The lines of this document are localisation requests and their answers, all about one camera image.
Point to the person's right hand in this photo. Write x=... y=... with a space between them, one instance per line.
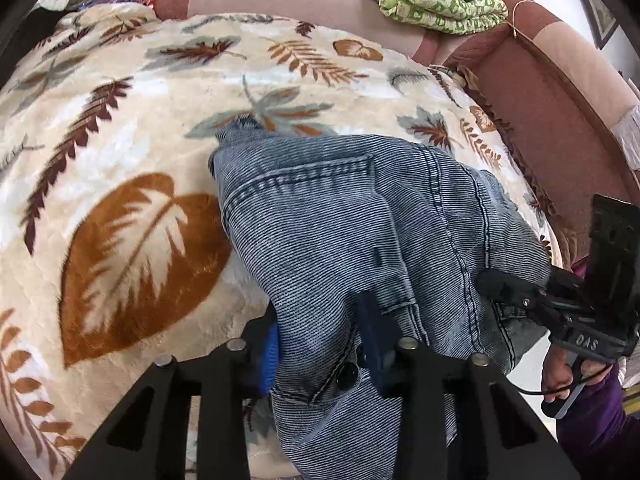
x=557 y=370

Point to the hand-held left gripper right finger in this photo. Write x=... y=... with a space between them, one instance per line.
x=371 y=345

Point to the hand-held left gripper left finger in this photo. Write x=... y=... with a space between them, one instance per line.
x=269 y=355

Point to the framed wall picture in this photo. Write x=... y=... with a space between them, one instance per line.
x=597 y=7

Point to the blue denim pants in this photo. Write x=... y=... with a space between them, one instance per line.
x=340 y=230

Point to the pink and brown sofa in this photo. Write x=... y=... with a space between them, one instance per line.
x=540 y=105

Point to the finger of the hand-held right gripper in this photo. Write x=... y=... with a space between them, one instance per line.
x=510 y=290

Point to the white fringed cloth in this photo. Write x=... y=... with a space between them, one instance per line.
x=627 y=135

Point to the leaf printed blanket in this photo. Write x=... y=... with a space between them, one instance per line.
x=150 y=135

